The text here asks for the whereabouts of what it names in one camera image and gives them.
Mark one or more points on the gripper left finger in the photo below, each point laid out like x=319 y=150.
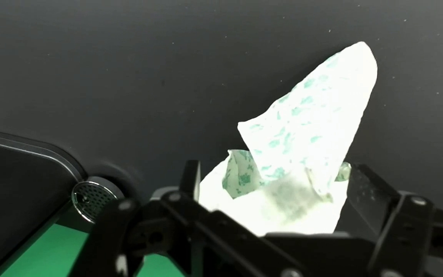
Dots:
x=160 y=227

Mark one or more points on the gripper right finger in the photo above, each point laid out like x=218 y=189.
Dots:
x=406 y=231

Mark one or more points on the white cloth with green print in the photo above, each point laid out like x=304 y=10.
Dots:
x=313 y=127

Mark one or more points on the round perforated metal disc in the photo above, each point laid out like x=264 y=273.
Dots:
x=90 y=196

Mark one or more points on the green sheet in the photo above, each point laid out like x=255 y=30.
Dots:
x=44 y=254

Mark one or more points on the black panel with grey rim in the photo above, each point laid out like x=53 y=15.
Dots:
x=17 y=184

